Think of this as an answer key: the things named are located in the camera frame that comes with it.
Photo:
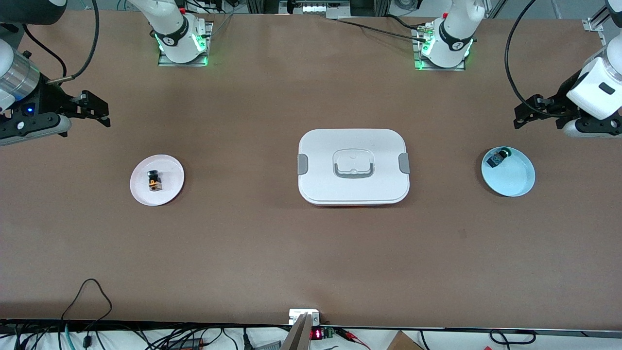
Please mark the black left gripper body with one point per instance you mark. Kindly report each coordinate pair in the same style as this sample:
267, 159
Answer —
560, 99

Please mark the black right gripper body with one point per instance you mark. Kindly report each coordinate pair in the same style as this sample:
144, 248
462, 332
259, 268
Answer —
52, 98

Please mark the orange and black switch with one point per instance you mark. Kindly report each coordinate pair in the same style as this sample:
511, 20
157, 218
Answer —
155, 182

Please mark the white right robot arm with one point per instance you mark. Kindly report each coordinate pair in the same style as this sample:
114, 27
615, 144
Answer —
172, 29

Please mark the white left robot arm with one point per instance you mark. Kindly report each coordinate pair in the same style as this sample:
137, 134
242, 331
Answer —
454, 34

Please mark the white lidded box grey latches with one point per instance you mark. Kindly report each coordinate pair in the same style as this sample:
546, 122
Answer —
320, 184

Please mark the small blue black part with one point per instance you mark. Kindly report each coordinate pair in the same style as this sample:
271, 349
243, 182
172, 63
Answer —
496, 159

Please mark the light blue round plate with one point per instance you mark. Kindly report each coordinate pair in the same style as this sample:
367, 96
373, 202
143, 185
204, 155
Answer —
512, 180

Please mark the pink round plate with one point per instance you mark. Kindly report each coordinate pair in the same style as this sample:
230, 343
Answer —
165, 194

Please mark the black power adapter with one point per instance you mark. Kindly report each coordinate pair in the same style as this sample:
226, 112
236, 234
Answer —
187, 344

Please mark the brown cardboard piece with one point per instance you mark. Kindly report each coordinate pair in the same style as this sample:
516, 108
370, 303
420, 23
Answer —
403, 342

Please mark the small white device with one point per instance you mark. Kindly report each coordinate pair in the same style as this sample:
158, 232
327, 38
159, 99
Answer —
295, 316

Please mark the red clip leads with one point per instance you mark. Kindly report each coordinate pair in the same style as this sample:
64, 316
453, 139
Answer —
352, 336

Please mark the grey metal bar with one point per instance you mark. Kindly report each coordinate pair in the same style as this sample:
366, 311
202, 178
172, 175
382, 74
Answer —
299, 338

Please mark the green terminal block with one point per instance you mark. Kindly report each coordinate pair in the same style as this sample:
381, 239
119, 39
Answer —
329, 333

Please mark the red digit display module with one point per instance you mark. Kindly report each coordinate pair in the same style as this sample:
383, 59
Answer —
317, 334

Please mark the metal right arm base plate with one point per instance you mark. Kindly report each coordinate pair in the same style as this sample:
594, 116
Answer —
163, 62

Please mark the aluminium profile bracket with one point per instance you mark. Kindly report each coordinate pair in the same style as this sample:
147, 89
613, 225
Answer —
594, 22

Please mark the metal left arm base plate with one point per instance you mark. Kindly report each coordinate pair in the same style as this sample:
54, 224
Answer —
418, 67

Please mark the white device on frame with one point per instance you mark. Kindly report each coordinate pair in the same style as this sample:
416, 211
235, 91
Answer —
320, 8

